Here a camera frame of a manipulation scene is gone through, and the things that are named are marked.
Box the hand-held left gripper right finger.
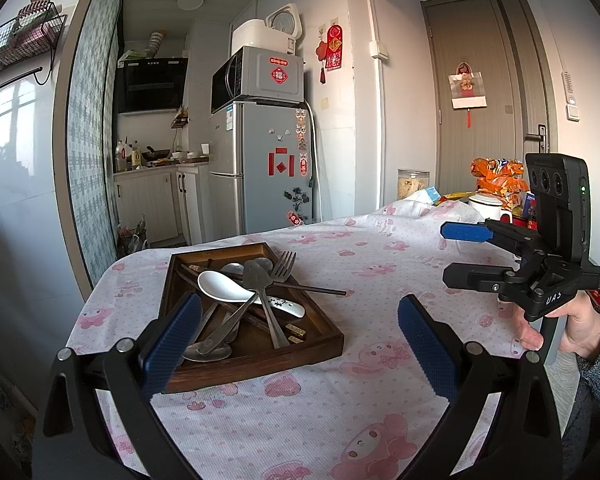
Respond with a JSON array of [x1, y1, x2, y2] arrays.
[[397, 294, 566, 480]]

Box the pink printed tablecloth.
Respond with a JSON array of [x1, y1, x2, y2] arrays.
[[65, 200, 581, 480]]

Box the spade-shaped metal spoon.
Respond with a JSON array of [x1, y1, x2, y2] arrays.
[[242, 258, 290, 349]]

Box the white kitchen cabinet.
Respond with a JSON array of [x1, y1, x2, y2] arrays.
[[114, 164, 211, 247]]

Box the person's right hand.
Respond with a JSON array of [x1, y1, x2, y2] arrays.
[[510, 287, 600, 362]]

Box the white rice cooker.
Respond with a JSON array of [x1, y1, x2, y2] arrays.
[[231, 2, 302, 55]]

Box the brown wooden tray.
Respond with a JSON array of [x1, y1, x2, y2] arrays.
[[157, 241, 346, 395]]

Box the white red gift bag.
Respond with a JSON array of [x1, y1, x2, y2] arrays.
[[447, 62, 489, 129]]

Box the black range hood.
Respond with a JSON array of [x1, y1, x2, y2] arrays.
[[117, 57, 190, 115]]

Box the metal fork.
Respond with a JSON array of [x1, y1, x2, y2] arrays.
[[269, 251, 298, 287]]

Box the glass snack jar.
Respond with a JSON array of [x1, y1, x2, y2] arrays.
[[396, 168, 431, 204]]

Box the orange snack bag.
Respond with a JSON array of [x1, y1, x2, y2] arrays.
[[470, 157, 529, 211]]

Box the red wall ornament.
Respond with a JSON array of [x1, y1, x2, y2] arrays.
[[316, 20, 344, 85]]

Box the white lidded mug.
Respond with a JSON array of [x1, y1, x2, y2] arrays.
[[467, 194, 514, 226]]

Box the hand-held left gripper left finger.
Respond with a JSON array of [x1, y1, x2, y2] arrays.
[[32, 291, 203, 480]]

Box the metal door handle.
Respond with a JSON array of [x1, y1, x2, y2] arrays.
[[525, 124, 549, 154]]

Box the grey refrigerator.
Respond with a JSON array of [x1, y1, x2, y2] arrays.
[[208, 101, 315, 236]]

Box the white ceramic spoon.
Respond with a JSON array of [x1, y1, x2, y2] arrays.
[[197, 270, 307, 318]]

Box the black wire wall rack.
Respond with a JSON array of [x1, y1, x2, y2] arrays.
[[0, 2, 68, 80]]

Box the grey microwave oven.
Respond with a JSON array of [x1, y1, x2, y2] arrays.
[[211, 46, 305, 115]]

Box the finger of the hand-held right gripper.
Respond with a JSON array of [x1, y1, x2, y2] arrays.
[[440, 220, 542, 257], [442, 262, 520, 296]]

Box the large metal spoon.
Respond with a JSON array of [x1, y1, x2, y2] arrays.
[[182, 292, 262, 364]]

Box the patterned sliding door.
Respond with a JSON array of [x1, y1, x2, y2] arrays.
[[67, 0, 126, 281]]

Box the grey room door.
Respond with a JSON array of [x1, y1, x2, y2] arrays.
[[420, 0, 559, 200]]

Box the bundle of plastic bags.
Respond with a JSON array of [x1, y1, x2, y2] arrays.
[[117, 215, 150, 257]]

